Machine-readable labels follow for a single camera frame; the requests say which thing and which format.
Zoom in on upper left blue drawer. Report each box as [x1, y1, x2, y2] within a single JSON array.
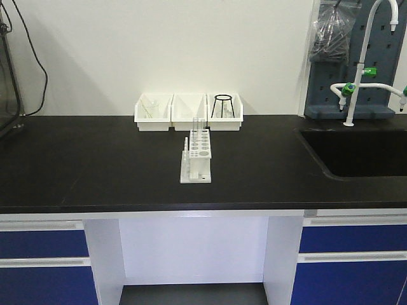
[[1, 230, 89, 259]]

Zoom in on glass fronted equipment cabinet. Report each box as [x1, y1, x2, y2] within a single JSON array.
[[1, 1, 24, 137]]

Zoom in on clear glass beaker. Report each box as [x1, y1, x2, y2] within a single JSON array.
[[148, 101, 159, 118]]

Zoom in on yellow green stirring stick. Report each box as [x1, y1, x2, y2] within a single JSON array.
[[140, 99, 153, 118]]

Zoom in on white storage bin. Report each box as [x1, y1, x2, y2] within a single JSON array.
[[171, 93, 207, 132], [134, 93, 174, 132], [207, 93, 244, 132]]

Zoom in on black lab sink basin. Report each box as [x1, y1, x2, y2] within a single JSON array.
[[294, 128, 406, 181]]

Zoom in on lower left blue drawer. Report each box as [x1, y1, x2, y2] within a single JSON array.
[[1, 267, 98, 304]]

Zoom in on clear glass erlenmeyer flask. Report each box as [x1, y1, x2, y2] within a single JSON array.
[[215, 102, 233, 118]]

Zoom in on clear plastic bag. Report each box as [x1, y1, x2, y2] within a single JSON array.
[[309, 1, 362, 64]]

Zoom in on large clear test tube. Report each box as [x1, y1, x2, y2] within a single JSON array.
[[192, 117, 199, 139]]

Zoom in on black power cable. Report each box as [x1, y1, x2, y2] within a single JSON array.
[[11, 0, 49, 117]]

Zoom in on upper right blue drawer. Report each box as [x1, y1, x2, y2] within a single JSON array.
[[300, 225, 406, 253]]

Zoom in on left white storage bin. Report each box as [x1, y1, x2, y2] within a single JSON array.
[[134, 93, 174, 132]]

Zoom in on blue drawer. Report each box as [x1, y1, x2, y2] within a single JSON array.
[[300, 225, 406, 253], [1, 230, 89, 259], [1, 267, 98, 304], [291, 261, 406, 304]]

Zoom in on middle white storage bin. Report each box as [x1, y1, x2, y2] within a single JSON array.
[[171, 93, 207, 132]]

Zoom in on lower right blue drawer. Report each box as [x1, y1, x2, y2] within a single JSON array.
[[291, 261, 406, 304]]

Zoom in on grey pegboard drying rack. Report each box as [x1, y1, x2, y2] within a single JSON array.
[[305, 1, 406, 119]]

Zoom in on white gooseneck lab faucet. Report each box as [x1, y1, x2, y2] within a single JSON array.
[[330, 0, 406, 127]]

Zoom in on black wire tripod stand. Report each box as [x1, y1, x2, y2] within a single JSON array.
[[210, 93, 235, 118]]

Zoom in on right white storage bin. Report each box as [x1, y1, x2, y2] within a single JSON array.
[[207, 93, 244, 132]]

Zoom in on white test tube rack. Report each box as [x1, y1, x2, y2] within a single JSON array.
[[180, 129, 212, 184]]

